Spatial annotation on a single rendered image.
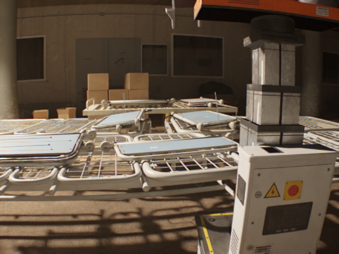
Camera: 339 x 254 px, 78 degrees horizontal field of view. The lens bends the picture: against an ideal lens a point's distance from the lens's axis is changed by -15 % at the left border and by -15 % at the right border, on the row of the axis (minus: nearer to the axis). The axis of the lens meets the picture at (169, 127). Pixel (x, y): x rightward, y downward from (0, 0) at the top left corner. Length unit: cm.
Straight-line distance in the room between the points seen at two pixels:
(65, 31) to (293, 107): 714
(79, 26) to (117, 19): 112
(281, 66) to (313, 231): 54
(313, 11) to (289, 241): 74
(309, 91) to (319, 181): 643
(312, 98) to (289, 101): 635
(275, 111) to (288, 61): 17
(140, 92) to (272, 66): 423
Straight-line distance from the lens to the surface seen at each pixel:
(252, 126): 80
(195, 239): 151
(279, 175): 71
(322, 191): 81
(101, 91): 480
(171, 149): 136
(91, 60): 729
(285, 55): 83
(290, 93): 82
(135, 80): 488
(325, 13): 92
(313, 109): 720
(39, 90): 762
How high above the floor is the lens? 88
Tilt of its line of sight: 10 degrees down
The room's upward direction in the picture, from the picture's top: straight up
